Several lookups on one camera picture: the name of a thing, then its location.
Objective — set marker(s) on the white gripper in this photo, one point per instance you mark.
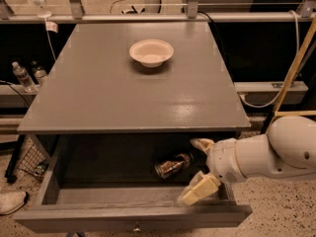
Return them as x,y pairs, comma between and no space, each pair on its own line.
221,159

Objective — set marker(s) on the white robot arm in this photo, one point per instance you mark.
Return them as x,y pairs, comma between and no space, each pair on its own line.
286,152

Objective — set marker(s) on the open grey top drawer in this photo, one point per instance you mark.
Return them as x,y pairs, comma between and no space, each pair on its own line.
98,182

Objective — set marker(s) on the green can in basket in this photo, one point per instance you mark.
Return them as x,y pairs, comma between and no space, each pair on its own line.
40,168

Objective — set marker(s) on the white paper bowl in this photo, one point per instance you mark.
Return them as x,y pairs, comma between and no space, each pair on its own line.
151,53

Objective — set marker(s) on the grey wooden cabinet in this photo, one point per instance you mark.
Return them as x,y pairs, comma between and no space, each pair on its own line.
96,87

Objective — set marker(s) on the clear water bottle right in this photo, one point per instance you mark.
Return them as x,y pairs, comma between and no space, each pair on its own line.
39,72

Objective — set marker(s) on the clear water bottle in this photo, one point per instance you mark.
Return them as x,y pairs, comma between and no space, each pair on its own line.
39,72
24,77

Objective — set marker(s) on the clear water bottle left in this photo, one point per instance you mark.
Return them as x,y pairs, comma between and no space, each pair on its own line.
24,77

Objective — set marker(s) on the white sneaker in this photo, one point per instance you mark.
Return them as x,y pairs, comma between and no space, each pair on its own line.
12,201

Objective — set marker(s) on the white webcam on stand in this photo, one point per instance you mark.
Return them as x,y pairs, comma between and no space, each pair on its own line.
43,13

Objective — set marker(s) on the aluminium frame rail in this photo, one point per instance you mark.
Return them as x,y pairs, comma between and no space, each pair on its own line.
253,17

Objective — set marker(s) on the black wire basket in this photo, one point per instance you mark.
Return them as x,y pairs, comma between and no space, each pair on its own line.
30,160

